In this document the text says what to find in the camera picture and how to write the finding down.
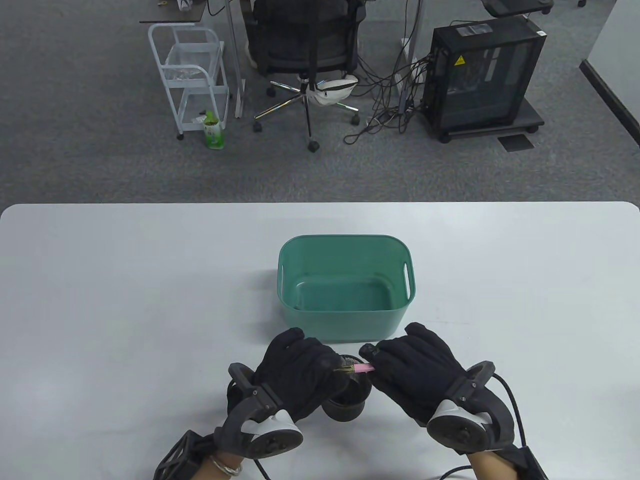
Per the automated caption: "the person's left hand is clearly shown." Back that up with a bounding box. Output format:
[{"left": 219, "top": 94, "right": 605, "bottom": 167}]
[{"left": 252, "top": 327, "right": 351, "bottom": 423}]

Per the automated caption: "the person's right hand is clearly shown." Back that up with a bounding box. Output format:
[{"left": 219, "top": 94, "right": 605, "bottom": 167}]
[{"left": 359, "top": 322, "right": 468, "bottom": 426}]

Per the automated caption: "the person's right forearm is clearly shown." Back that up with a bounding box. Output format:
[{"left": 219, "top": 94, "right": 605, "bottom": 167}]
[{"left": 467, "top": 450, "right": 518, "bottom": 480}]

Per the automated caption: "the person's left forearm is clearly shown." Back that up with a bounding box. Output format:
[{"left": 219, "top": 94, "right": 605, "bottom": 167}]
[{"left": 197, "top": 452, "right": 246, "bottom": 480}]

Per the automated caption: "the black mesh pen holder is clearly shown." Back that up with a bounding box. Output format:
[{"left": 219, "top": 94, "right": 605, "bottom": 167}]
[{"left": 321, "top": 355, "right": 373, "bottom": 422}]

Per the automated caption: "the green plastic bin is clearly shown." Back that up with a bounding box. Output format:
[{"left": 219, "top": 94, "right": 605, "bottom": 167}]
[{"left": 277, "top": 234, "right": 416, "bottom": 345}]

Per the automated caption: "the black white hand tracker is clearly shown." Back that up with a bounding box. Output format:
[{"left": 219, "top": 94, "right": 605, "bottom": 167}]
[
  {"left": 425, "top": 360, "right": 516, "bottom": 455},
  {"left": 215, "top": 362, "right": 305, "bottom": 460}
]

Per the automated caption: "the black floor outlet cover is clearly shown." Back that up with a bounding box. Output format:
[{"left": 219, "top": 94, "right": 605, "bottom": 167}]
[{"left": 498, "top": 134, "right": 535, "bottom": 153}]

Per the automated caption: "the green drink bottle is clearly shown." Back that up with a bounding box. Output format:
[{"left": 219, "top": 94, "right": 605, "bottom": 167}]
[{"left": 203, "top": 112, "right": 226, "bottom": 150}]

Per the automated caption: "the black wheeled platform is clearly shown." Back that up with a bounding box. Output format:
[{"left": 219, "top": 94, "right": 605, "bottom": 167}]
[{"left": 432, "top": 95, "right": 546, "bottom": 145}]

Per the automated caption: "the white bag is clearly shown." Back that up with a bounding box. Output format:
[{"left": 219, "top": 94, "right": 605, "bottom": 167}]
[{"left": 306, "top": 75, "right": 361, "bottom": 107}]

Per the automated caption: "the white desk leg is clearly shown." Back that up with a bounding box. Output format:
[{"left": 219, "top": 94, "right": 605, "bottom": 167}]
[
  {"left": 226, "top": 0, "right": 247, "bottom": 119},
  {"left": 400, "top": 0, "right": 421, "bottom": 96}
]

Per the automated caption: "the black computer cabinet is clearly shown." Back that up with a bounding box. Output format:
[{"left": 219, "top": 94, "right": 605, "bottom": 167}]
[{"left": 421, "top": 16, "right": 548, "bottom": 135}]

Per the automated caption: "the clear plastic bag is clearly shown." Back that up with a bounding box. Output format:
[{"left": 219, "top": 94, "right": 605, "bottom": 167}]
[{"left": 167, "top": 67, "right": 208, "bottom": 82}]

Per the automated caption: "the black mesh office chair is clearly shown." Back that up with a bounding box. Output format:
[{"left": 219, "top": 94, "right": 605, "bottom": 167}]
[{"left": 240, "top": 0, "right": 368, "bottom": 153}]

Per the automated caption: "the white rolling cart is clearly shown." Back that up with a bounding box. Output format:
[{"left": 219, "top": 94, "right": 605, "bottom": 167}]
[{"left": 147, "top": 23, "right": 232, "bottom": 141}]

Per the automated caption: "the black chair base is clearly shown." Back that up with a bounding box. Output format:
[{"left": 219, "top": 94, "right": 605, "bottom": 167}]
[{"left": 481, "top": 0, "right": 555, "bottom": 18}]

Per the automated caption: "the silver bracelet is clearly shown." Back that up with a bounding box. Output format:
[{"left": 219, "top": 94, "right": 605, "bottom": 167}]
[{"left": 210, "top": 455, "right": 244, "bottom": 476}]

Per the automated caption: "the bundle of black floor cables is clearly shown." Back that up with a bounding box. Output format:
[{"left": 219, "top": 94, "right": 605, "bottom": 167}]
[{"left": 343, "top": 20, "right": 433, "bottom": 146}]

